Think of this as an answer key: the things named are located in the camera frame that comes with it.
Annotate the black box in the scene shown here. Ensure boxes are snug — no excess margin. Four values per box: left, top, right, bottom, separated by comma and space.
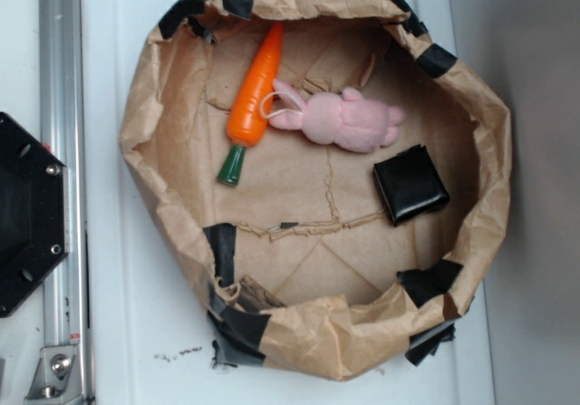
372, 144, 450, 227

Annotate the brown paper bag bin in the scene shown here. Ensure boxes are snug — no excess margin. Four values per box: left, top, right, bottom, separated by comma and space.
120, 0, 512, 381

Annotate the orange plastic toy carrot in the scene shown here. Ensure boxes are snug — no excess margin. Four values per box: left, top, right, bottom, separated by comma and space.
217, 22, 283, 186

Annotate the pink plush bunny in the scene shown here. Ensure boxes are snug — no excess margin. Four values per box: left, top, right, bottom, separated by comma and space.
259, 79, 405, 153

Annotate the black hexagonal robot base plate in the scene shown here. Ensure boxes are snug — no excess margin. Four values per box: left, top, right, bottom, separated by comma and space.
1, 112, 67, 318

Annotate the aluminium extrusion rail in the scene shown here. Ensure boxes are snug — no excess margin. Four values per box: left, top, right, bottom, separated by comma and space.
39, 0, 94, 404

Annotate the metal corner bracket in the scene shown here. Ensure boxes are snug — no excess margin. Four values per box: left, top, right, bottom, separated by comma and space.
24, 344, 85, 405

